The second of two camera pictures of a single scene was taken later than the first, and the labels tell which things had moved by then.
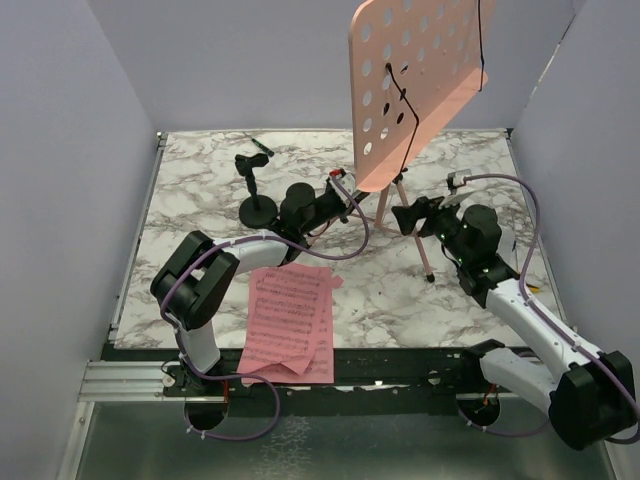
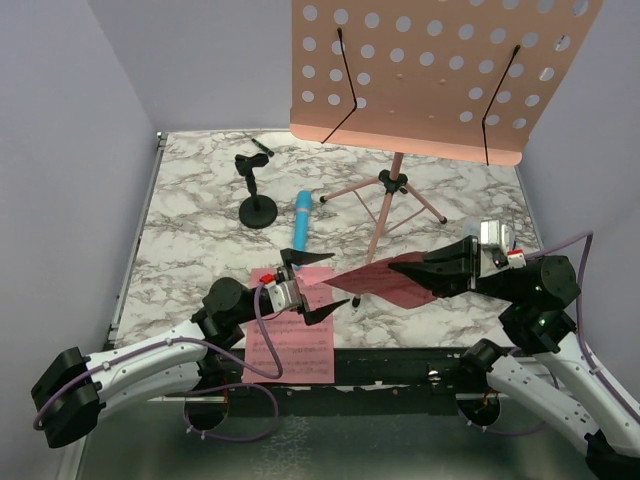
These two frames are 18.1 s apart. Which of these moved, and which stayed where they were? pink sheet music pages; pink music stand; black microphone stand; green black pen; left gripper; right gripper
Moved: right gripper; pink music stand; left gripper
Stayed: black microphone stand; pink sheet music pages; green black pen
